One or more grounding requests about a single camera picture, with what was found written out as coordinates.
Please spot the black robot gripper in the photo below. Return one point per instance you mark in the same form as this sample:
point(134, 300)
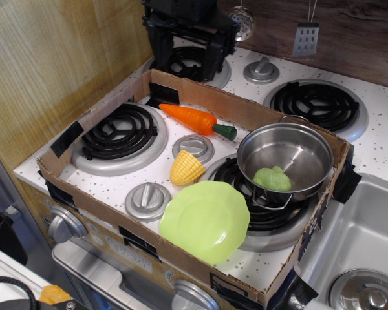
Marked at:
point(197, 21)

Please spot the stainless steel pan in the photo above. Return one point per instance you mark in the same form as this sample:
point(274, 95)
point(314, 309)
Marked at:
point(303, 154)

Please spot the green toy broccoli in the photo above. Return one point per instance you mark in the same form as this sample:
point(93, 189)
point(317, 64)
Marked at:
point(272, 178)

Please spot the rear left black burner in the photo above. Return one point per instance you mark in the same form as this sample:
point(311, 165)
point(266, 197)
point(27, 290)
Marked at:
point(188, 62)

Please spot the black burner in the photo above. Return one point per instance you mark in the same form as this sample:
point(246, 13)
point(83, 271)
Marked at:
point(268, 229)
point(323, 103)
point(127, 140)
point(188, 62)

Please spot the hanging silver strainer ladle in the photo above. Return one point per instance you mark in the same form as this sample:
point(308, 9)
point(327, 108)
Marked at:
point(246, 20)

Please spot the silver knob rear stove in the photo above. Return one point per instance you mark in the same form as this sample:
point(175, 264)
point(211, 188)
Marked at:
point(261, 72)

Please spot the silver knob stove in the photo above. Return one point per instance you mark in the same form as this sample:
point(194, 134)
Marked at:
point(261, 72)
point(147, 202)
point(199, 146)

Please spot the orange toy carrot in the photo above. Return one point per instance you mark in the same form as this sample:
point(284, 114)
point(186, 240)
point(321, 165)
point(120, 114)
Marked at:
point(199, 121)

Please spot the silver knob centre stove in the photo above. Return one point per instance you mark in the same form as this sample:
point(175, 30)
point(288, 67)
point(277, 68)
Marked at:
point(199, 146)

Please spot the front left black burner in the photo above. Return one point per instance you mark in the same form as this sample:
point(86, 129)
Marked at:
point(127, 140)

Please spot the hanging silver spatula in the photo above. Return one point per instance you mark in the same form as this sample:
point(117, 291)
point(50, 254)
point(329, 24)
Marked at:
point(306, 37)

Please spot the yellow toy corn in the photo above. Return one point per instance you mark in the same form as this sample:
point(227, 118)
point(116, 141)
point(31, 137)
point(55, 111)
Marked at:
point(185, 169)

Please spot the rear right black burner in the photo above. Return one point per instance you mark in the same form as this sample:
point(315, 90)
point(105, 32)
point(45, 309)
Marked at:
point(323, 103)

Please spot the silver knob front stove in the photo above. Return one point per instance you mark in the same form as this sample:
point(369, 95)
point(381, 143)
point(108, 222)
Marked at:
point(147, 202)

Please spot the light green plastic plate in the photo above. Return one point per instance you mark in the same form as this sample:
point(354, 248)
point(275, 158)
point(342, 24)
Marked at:
point(209, 220)

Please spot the front right black burner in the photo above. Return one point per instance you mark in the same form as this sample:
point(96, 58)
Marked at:
point(268, 229)

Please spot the left oven front knob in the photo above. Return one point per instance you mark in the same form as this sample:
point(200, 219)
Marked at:
point(65, 226)

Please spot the oven knob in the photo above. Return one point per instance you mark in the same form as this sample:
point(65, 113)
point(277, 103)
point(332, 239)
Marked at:
point(189, 296)
point(65, 226)

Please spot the right oven front knob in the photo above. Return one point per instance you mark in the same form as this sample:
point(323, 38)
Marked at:
point(189, 296)

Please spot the silver sink basin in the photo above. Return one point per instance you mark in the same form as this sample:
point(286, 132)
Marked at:
point(353, 235)

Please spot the orange toy bottom left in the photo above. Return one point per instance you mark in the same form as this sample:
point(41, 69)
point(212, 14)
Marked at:
point(53, 294)

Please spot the silver sink drain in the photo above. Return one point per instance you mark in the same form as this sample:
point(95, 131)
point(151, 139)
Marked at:
point(359, 289)

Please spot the silver oven door handle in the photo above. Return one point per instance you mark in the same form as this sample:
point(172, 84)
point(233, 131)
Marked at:
point(98, 282)

